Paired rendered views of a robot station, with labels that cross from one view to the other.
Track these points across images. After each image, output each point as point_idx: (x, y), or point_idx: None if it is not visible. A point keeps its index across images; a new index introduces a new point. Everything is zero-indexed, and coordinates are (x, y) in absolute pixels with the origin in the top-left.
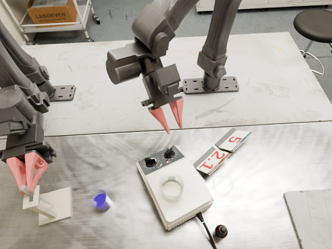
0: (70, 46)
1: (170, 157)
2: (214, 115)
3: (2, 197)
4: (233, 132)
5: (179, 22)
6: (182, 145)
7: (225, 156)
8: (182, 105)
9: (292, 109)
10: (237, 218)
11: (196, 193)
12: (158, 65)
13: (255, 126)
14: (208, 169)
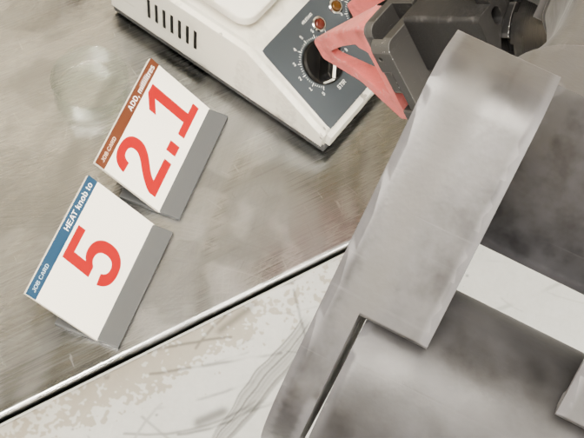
0: None
1: (312, 42)
2: (228, 383)
3: None
4: (109, 321)
5: (549, 8)
6: (301, 181)
7: (112, 148)
8: (352, 24)
9: None
10: (12, 14)
11: None
12: (530, 7)
13: (9, 405)
14: (159, 83)
